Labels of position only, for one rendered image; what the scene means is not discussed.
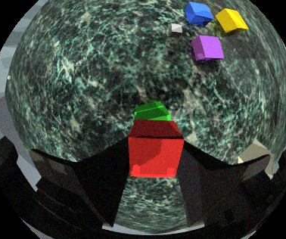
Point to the purple block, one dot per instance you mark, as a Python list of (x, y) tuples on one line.
[(207, 48)]

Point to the red block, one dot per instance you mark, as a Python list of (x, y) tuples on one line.
[(155, 147)]

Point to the blue block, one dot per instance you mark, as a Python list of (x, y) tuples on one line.
[(198, 13)]

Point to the yellow cube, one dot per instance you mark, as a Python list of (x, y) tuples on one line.
[(231, 21)]

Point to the green block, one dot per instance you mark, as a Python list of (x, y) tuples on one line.
[(153, 114), (148, 106)]

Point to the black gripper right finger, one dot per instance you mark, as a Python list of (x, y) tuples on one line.
[(206, 181)]

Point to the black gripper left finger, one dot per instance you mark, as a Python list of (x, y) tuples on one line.
[(99, 180)]

